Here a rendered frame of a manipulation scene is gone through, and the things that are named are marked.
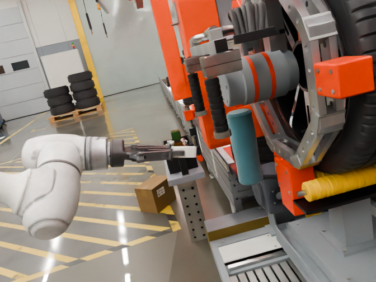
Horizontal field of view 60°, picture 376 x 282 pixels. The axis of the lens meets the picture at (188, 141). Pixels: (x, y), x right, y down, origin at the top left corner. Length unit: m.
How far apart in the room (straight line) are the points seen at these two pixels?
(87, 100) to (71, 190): 8.50
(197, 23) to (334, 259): 1.03
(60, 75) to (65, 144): 11.14
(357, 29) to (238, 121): 0.48
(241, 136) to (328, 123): 0.38
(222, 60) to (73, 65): 11.24
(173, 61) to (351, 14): 2.70
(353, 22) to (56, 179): 0.71
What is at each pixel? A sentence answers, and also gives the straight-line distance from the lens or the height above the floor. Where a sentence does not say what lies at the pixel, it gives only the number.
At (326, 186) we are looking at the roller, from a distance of 1.00.
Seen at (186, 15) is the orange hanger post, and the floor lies 1.11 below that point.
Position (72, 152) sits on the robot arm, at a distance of 0.85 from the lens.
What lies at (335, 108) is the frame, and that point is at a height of 0.77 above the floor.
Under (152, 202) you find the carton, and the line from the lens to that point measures 2.20.
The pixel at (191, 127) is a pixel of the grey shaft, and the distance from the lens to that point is 2.73.
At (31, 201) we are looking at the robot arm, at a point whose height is 0.75.
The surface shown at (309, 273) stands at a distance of 1.28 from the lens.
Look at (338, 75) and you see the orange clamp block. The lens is 0.69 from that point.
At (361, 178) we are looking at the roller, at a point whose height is 0.52.
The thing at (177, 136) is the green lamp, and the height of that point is 0.64.
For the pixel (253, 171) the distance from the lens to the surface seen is 1.15.
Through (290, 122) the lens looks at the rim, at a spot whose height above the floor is 0.65.
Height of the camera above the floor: 0.97
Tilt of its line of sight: 15 degrees down
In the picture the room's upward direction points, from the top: 13 degrees counter-clockwise
